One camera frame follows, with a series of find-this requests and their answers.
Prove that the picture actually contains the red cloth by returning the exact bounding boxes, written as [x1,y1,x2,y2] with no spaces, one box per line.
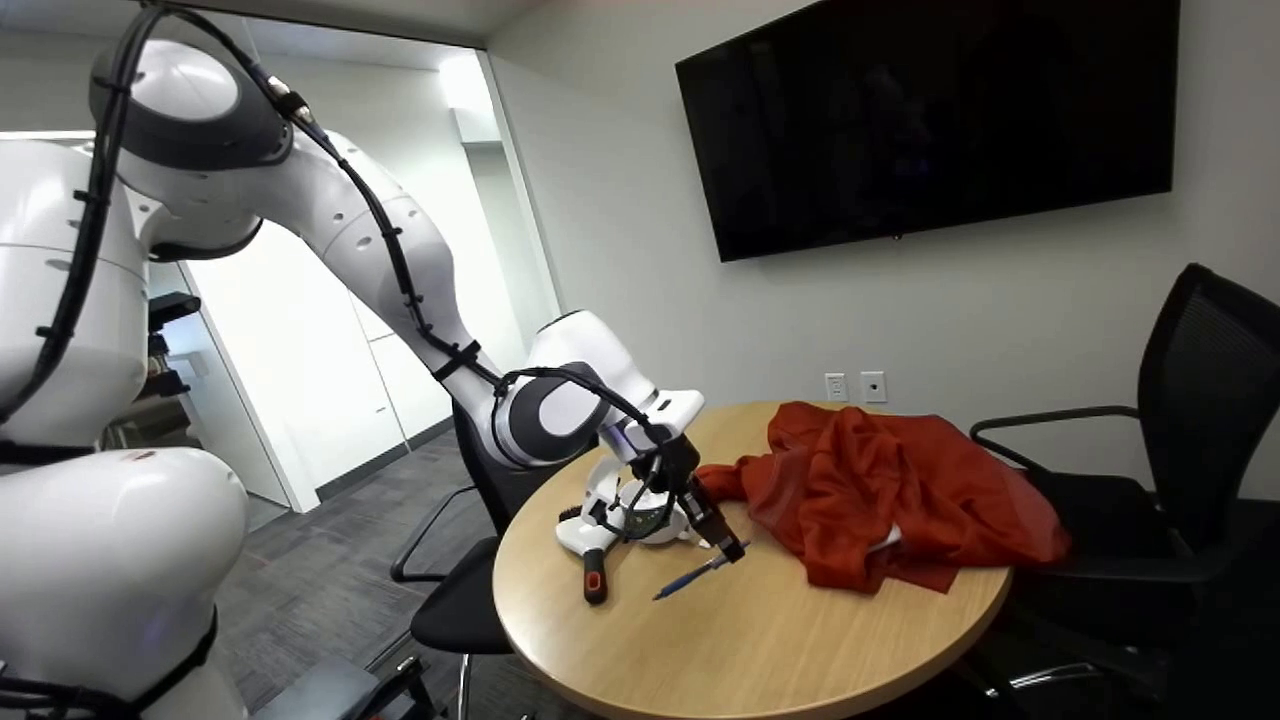
[691,401,1077,599]

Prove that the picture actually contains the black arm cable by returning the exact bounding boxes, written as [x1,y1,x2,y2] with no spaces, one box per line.
[0,0,676,543]

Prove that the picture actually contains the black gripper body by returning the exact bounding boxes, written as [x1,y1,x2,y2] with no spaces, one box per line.
[632,431,706,500]

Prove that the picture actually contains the black chair ribbed back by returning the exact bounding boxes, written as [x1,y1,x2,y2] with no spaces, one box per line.
[388,396,564,720]

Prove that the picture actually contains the black wall television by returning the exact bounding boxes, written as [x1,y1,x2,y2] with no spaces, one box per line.
[674,0,1186,266]

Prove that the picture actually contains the black pen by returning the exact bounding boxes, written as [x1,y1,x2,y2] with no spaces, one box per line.
[654,556,736,603]

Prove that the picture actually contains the white cabinet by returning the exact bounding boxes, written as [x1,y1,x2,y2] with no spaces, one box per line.
[184,223,465,519]

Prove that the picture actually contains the white scraper orange black handle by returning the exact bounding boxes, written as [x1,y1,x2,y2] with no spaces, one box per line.
[551,498,632,607]

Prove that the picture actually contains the white green ceramic pot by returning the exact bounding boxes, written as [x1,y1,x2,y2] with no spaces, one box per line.
[604,465,699,552]

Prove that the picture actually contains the black mesh chair narrow back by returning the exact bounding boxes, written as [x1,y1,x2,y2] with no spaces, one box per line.
[967,260,1280,612]

